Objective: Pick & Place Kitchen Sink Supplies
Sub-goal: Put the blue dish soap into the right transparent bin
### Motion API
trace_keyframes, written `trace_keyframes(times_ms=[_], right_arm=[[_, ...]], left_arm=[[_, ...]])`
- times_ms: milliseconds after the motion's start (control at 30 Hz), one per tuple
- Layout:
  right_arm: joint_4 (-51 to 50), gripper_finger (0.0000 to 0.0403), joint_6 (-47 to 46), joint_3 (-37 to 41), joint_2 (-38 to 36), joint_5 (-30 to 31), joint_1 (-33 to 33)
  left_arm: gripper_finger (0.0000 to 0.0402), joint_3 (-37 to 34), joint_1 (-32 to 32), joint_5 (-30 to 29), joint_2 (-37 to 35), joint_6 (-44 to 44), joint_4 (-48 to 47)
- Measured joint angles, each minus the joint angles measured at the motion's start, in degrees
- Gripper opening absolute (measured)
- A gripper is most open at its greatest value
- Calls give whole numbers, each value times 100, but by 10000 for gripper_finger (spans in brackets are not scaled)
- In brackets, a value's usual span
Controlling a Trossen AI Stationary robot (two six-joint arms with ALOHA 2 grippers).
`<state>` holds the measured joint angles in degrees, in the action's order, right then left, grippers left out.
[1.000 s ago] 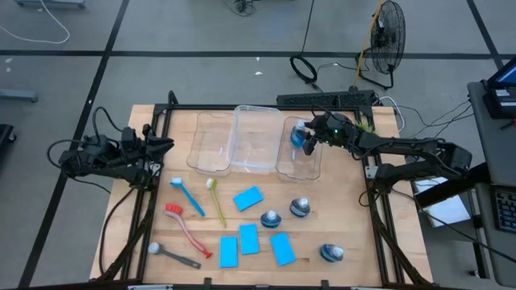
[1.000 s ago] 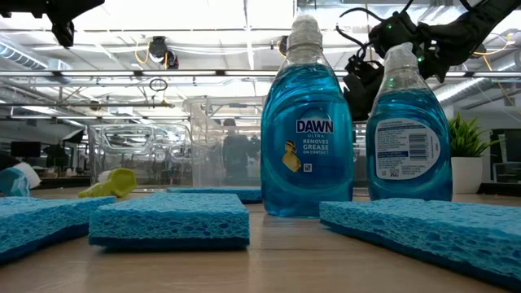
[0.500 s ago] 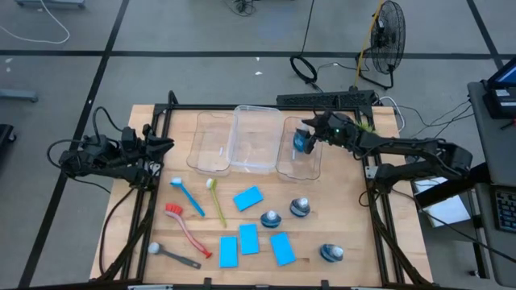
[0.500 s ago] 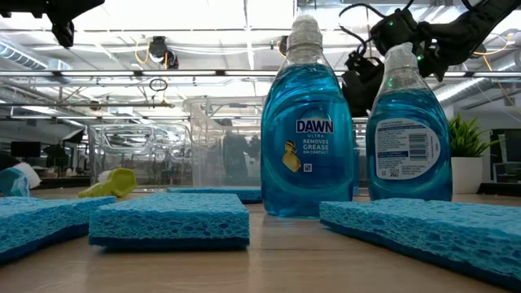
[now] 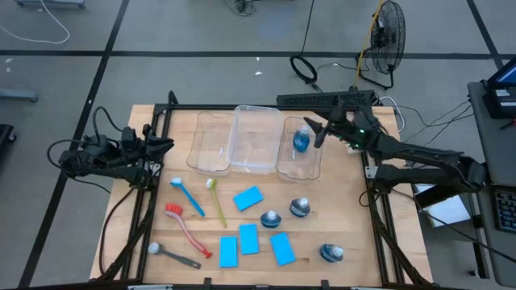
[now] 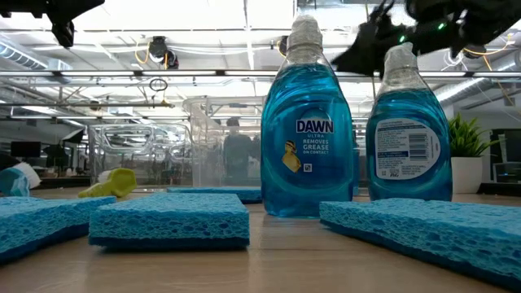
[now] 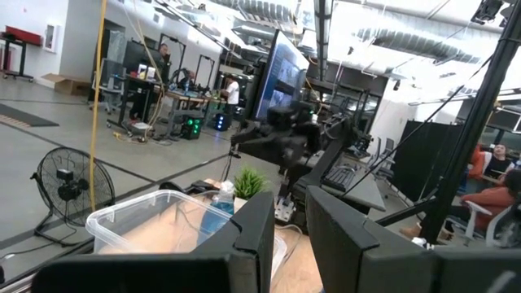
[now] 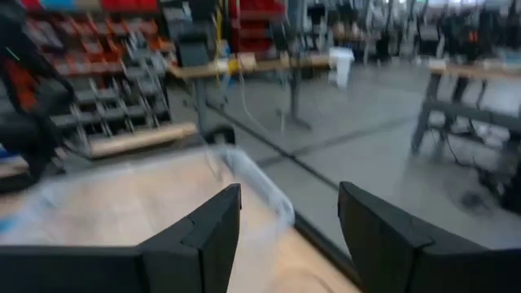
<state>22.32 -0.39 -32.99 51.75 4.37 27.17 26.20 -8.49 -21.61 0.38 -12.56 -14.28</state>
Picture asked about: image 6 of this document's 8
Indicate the green plant in white pot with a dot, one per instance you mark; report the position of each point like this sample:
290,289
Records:
466,175

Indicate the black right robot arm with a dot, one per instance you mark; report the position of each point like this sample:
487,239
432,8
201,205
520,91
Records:
468,24

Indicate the person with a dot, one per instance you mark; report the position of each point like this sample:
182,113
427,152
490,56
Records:
238,154

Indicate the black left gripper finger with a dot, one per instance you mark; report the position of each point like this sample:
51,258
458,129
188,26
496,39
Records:
65,8

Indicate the black monitor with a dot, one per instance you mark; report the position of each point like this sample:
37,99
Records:
25,149
510,146

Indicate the green dish brush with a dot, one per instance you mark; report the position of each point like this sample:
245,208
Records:
118,183

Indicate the tall clear plastic bin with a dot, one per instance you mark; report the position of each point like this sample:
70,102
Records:
203,122

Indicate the blue dish soap bottle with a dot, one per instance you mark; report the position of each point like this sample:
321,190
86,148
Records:
390,101
305,163

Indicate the blue cellulose sponge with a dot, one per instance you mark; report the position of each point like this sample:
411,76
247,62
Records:
40,219
171,219
228,193
427,232

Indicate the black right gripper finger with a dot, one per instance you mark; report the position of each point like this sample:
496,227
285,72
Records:
360,53

